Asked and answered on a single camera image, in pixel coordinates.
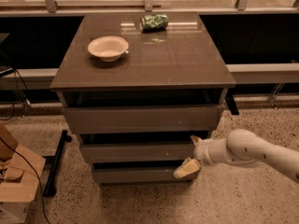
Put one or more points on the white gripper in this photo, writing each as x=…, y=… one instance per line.
x=201, y=153

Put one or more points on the grey drawer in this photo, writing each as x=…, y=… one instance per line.
x=178, y=151
x=143, y=119
x=138, y=175

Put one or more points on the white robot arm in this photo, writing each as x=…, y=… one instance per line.
x=240, y=148

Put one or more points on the grey top drawer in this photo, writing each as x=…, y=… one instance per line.
x=143, y=119

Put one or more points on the grey drawer cabinet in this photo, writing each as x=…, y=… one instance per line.
x=179, y=66

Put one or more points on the grey bottom drawer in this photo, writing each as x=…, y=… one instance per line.
x=138, y=175

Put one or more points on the white ceramic bowl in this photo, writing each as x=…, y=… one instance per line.
x=108, y=48

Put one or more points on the crushed green soda can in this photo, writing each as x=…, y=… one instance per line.
x=156, y=22

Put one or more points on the black metal stand bar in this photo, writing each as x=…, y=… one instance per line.
x=54, y=162

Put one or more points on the wooden box with items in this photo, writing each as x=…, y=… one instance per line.
x=20, y=169

